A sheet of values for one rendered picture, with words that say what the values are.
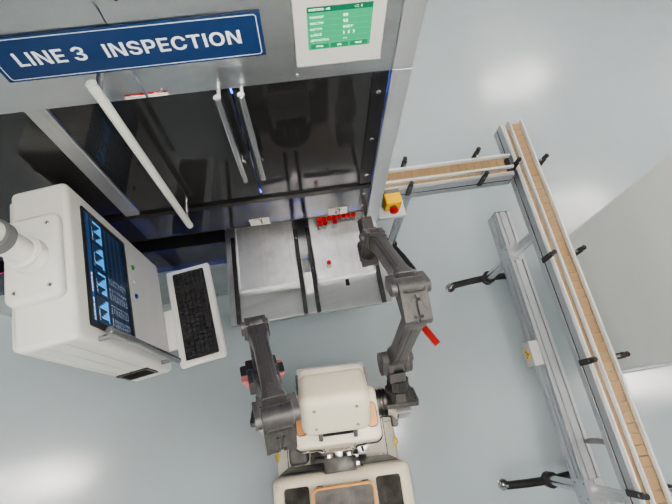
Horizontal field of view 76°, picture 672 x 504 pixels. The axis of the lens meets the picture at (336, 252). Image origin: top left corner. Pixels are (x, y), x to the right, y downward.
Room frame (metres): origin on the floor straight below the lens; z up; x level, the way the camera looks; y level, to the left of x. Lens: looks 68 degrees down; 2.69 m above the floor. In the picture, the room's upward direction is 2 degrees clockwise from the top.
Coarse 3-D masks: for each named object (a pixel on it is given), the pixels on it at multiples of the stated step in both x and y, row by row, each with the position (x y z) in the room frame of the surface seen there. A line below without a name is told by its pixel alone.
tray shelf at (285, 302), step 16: (304, 224) 0.87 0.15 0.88; (304, 240) 0.79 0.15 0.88; (304, 256) 0.71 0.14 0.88; (384, 272) 0.65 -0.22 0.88; (272, 288) 0.56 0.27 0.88; (288, 288) 0.56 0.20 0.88; (320, 288) 0.56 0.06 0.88; (336, 288) 0.56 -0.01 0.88; (352, 288) 0.57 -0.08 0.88; (368, 288) 0.57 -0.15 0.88; (384, 288) 0.57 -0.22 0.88; (240, 304) 0.48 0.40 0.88; (256, 304) 0.48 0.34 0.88; (272, 304) 0.48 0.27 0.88; (288, 304) 0.49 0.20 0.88; (320, 304) 0.49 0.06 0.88; (336, 304) 0.49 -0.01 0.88; (352, 304) 0.49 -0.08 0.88; (368, 304) 0.50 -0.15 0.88; (272, 320) 0.42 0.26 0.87
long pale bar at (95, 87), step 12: (96, 84) 0.70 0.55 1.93; (96, 96) 0.69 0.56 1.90; (108, 108) 0.69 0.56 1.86; (120, 120) 0.70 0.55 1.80; (120, 132) 0.69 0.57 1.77; (132, 144) 0.69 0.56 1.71; (144, 156) 0.70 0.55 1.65; (156, 180) 0.69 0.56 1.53; (168, 192) 0.70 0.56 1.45; (180, 216) 0.69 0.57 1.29
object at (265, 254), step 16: (272, 224) 0.86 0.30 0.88; (288, 224) 0.87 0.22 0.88; (240, 240) 0.78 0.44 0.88; (256, 240) 0.78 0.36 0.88; (272, 240) 0.78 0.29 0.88; (288, 240) 0.79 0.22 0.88; (240, 256) 0.70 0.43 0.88; (256, 256) 0.70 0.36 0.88; (272, 256) 0.70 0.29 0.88; (288, 256) 0.71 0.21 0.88; (240, 272) 0.62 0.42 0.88; (256, 272) 0.63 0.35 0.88; (272, 272) 0.63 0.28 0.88; (288, 272) 0.63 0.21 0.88; (240, 288) 0.55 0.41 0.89; (256, 288) 0.54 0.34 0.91
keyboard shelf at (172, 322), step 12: (204, 264) 0.68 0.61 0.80; (168, 276) 0.62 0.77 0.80; (168, 288) 0.56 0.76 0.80; (216, 300) 0.52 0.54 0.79; (168, 312) 0.45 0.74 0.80; (216, 312) 0.46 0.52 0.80; (168, 324) 0.40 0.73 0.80; (216, 324) 0.40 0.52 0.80; (168, 336) 0.35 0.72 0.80; (180, 336) 0.35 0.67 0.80; (216, 336) 0.35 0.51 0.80; (180, 348) 0.30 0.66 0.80; (192, 360) 0.25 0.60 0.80; (204, 360) 0.25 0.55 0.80
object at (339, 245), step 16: (352, 224) 0.88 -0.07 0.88; (320, 240) 0.79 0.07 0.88; (336, 240) 0.79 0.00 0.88; (352, 240) 0.80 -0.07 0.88; (320, 256) 0.71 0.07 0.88; (336, 256) 0.71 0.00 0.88; (352, 256) 0.72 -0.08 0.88; (320, 272) 0.64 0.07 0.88; (336, 272) 0.64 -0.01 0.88; (352, 272) 0.64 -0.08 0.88; (368, 272) 0.64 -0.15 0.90
